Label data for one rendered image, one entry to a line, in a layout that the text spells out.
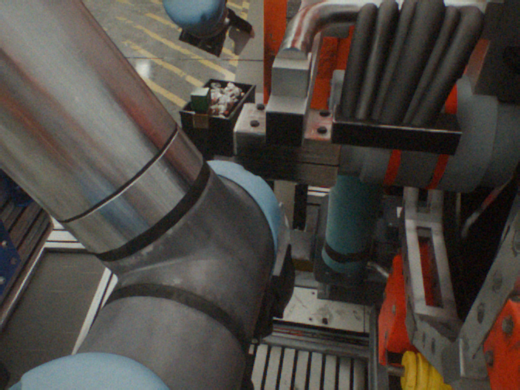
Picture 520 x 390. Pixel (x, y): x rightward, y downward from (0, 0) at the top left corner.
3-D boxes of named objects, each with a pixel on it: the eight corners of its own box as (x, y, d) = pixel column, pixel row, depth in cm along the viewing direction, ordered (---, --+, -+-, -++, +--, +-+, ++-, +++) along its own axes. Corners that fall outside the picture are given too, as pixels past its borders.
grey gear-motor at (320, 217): (463, 345, 120) (510, 253, 97) (302, 320, 126) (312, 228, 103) (453, 290, 134) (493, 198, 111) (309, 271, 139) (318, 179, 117)
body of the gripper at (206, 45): (182, 42, 84) (169, 35, 72) (198, -6, 82) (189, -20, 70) (220, 58, 85) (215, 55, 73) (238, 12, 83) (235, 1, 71)
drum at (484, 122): (497, 220, 54) (545, 116, 45) (316, 200, 57) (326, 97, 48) (476, 153, 65) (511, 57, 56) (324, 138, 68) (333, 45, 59)
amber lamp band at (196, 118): (209, 130, 108) (208, 115, 106) (193, 128, 109) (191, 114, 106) (213, 121, 112) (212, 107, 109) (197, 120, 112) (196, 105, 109)
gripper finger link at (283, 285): (306, 248, 42) (278, 325, 36) (305, 259, 43) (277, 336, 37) (258, 236, 44) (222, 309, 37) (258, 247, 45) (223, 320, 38)
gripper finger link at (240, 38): (243, 59, 92) (214, 45, 84) (254, 30, 91) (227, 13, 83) (254, 63, 91) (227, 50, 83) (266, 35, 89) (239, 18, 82)
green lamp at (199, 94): (207, 111, 105) (206, 96, 103) (190, 110, 106) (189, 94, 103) (212, 103, 108) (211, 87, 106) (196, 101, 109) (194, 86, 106)
